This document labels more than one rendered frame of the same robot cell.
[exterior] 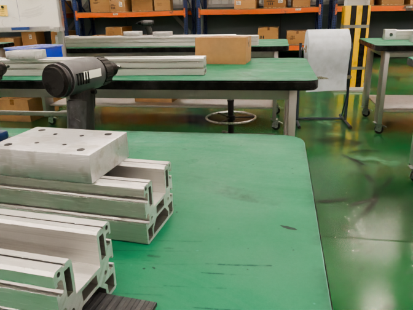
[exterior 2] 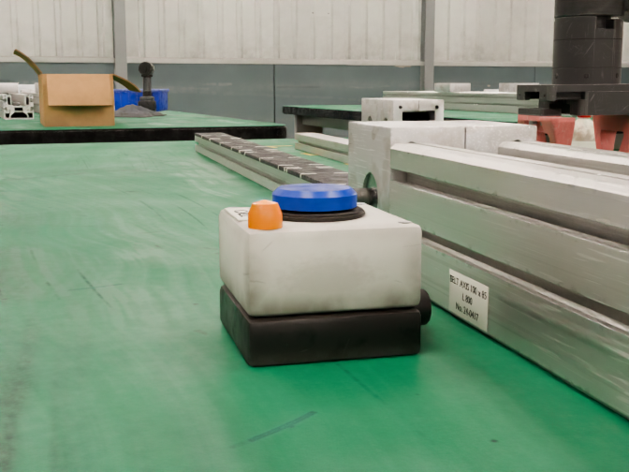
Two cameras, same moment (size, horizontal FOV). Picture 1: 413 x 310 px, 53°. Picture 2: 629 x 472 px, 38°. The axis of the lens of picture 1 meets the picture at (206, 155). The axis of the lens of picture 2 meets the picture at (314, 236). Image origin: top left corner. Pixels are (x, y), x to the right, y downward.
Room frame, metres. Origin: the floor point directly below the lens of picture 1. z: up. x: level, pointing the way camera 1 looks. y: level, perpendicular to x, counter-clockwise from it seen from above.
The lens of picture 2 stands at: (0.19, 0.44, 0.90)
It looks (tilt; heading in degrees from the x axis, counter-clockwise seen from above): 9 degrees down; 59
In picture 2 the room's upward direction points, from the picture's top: straight up
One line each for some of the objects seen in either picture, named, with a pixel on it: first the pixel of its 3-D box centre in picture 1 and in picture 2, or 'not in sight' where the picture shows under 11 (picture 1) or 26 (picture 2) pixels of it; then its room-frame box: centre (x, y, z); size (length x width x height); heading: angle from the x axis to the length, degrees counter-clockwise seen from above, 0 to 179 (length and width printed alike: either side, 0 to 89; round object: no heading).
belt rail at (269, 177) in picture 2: not in sight; (255, 163); (0.76, 1.54, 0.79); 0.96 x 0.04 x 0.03; 74
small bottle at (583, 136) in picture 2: not in sight; (583, 134); (1.08, 1.26, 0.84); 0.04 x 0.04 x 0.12
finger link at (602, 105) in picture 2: not in sight; (596, 145); (0.82, 1.00, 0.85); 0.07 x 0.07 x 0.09; 73
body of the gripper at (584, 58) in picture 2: not in sight; (586, 62); (0.80, 1.01, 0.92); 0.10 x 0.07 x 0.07; 163
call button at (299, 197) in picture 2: not in sight; (314, 206); (0.41, 0.81, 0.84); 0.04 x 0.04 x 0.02
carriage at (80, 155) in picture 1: (62, 160); not in sight; (0.57, 0.21, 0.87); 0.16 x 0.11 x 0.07; 74
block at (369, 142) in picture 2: not in sight; (420, 194); (0.57, 0.94, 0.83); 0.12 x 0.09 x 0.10; 164
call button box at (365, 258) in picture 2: not in sight; (331, 272); (0.42, 0.81, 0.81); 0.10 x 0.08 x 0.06; 164
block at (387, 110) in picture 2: not in sight; (402, 126); (1.15, 1.74, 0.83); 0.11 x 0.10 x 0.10; 161
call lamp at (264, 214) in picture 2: not in sight; (265, 213); (0.38, 0.79, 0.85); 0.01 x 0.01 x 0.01
